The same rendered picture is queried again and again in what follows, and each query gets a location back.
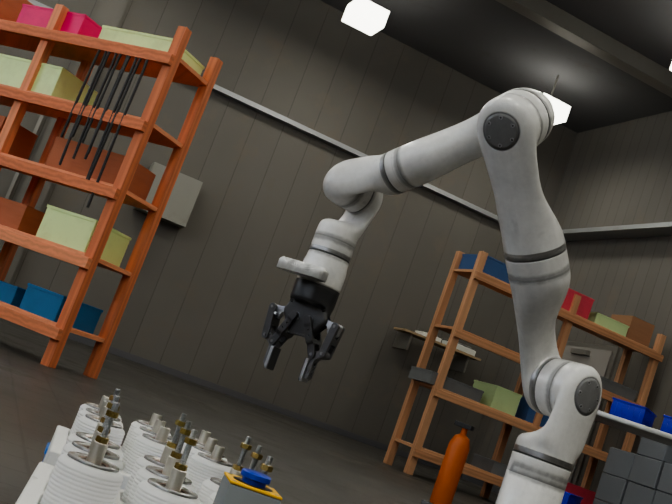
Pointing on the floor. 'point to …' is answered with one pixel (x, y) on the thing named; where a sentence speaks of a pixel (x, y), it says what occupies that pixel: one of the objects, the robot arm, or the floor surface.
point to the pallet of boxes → (637, 475)
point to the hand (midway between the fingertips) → (287, 367)
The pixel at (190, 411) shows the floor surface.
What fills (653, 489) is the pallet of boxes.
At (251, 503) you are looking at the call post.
